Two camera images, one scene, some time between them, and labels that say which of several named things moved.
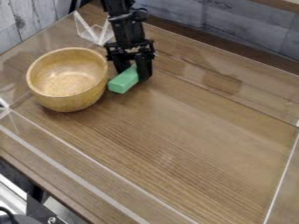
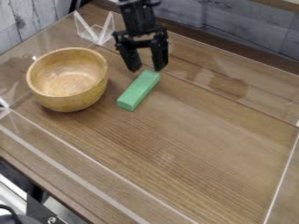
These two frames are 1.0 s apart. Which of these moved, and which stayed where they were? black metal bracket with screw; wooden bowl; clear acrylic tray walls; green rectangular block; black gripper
Moved: black gripper; green rectangular block
Stayed: black metal bracket with screw; clear acrylic tray walls; wooden bowl
